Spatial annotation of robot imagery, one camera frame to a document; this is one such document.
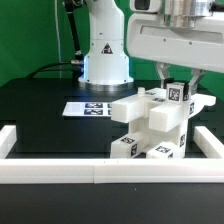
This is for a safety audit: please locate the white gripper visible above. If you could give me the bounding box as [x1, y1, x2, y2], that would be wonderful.
[127, 12, 224, 101]

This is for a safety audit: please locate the white chair back frame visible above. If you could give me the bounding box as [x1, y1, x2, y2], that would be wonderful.
[111, 87, 216, 132]

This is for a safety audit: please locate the white chair seat plate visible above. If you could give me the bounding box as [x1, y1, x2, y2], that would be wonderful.
[126, 87, 190, 159]

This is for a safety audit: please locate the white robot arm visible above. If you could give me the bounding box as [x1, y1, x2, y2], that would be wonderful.
[80, 0, 224, 95]

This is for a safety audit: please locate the white marker sheet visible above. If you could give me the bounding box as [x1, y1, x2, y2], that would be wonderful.
[62, 102, 111, 117]

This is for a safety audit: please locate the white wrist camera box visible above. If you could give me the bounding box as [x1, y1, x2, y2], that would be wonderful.
[130, 0, 162, 13]

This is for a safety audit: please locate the black cable on table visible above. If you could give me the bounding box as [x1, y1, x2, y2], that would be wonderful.
[26, 61, 84, 80]

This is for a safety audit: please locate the black camera stand pole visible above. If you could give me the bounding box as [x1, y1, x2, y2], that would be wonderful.
[63, 0, 83, 60]

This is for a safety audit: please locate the white U-shaped fence frame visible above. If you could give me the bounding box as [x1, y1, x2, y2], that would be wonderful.
[0, 125, 224, 184]

